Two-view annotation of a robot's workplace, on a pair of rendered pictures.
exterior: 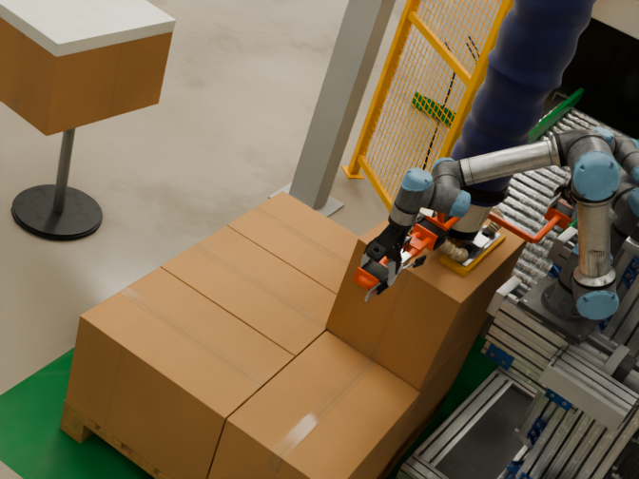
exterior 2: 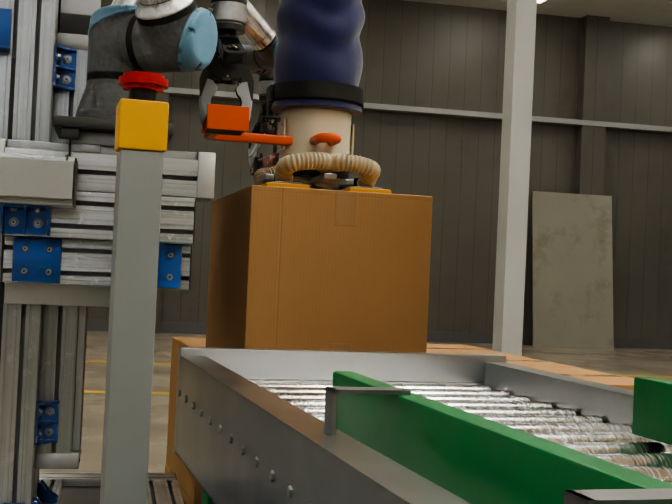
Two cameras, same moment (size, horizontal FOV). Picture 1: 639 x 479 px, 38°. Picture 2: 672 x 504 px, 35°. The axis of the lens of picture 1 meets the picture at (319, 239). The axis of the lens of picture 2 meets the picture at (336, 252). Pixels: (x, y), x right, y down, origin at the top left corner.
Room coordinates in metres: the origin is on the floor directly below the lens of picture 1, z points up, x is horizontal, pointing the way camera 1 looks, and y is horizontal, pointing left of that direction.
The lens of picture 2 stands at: (4.82, -1.92, 0.77)
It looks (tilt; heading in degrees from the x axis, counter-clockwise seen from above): 1 degrees up; 143
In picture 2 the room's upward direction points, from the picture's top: 3 degrees clockwise
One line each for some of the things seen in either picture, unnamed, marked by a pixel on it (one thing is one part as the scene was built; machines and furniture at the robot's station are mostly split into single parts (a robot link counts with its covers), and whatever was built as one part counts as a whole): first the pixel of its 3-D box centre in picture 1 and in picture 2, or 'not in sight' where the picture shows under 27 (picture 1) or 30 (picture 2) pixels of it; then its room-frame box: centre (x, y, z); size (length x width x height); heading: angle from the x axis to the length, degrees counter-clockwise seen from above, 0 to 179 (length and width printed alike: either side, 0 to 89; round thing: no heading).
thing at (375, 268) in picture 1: (372, 275); not in sight; (2.21, -0.18, 1.07); 0.08 x 0.07 x 0.05; 157
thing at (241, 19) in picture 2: not in sight; (227, 16); (2.91, -0.77, 1.29); 0.08 x 0.08 x 0.05
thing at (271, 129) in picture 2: (395, 235); (270, 117); (2.23, -0.20, 1.21); 0.09 x 0.08 x 0.12; 157
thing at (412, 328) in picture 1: (429, 279); (308, 282); (2.76, -0.42, 0.74); 0.60 x 0.40 x 0.40; 157
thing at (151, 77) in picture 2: not in sight; (143, 89); (3.45, -1.23, 1.02); 0.07 x 0.07 x 0.04
